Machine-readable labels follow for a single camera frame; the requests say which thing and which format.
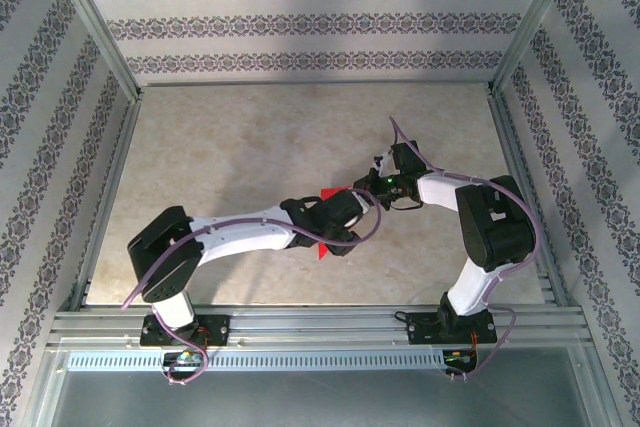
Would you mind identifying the grey slotted cable duct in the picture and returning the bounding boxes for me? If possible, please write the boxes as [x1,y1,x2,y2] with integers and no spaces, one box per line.
[66,350,479,373]

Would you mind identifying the grey metal panel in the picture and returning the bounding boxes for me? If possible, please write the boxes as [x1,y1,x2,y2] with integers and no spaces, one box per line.
[49,370,594,427]

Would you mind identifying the aluminium table edge rail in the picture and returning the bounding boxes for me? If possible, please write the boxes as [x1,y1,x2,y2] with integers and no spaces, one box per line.
[67,89,144,312]
[487,84,586,311]
[139,79,494,89]

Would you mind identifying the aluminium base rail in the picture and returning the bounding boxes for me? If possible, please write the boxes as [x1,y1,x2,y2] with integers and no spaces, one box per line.
[45,302,591,351]

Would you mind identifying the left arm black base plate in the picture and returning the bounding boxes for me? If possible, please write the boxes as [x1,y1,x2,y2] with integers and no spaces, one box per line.
[139,313,232,348]

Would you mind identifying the aluminium frame post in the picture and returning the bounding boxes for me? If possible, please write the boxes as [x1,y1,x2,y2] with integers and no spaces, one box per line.
[19,346,66,427]
[41,0,144,104]
[491,0,587,96]
[574,346,624,427]

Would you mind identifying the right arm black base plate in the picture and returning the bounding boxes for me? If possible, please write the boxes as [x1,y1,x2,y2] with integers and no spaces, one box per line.
[407,312,499,347]

